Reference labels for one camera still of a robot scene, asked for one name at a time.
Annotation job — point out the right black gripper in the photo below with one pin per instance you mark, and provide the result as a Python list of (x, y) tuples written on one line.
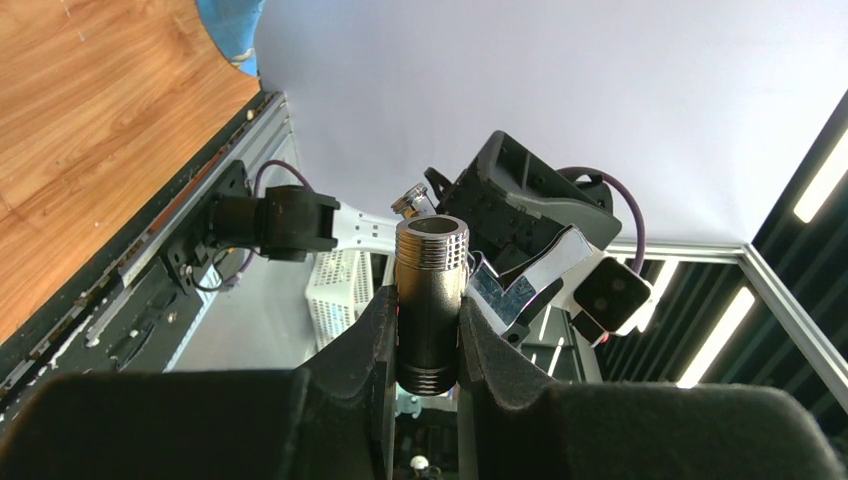
[(514, 203)]

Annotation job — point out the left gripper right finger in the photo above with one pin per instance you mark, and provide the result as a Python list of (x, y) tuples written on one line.
[(516, 422)]

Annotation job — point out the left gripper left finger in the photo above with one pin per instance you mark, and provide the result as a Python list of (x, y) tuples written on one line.
[(330, 418)]

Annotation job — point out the grey threaded tee fitting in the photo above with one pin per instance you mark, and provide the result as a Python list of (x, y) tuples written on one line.
[(431, 276)]

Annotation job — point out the chrome faucet tap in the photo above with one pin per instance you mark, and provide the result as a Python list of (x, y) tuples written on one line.
[(414, 203)]

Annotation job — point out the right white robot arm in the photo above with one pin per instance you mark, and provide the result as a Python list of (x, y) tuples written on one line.
[(288, 222)]

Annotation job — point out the white perforated basket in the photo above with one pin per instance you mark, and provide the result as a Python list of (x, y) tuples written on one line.
[(339, 289)]

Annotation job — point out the blue printed cloth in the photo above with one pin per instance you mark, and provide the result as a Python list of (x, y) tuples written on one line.
[(232, 26)]

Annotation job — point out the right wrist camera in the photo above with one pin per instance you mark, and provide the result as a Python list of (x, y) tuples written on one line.
[(609, 302)]

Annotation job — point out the aluminium frame post right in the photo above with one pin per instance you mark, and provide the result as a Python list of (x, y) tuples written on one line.
[(723, 314)]

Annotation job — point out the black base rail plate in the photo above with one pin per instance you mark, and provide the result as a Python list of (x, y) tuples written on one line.
[(134, 303)]

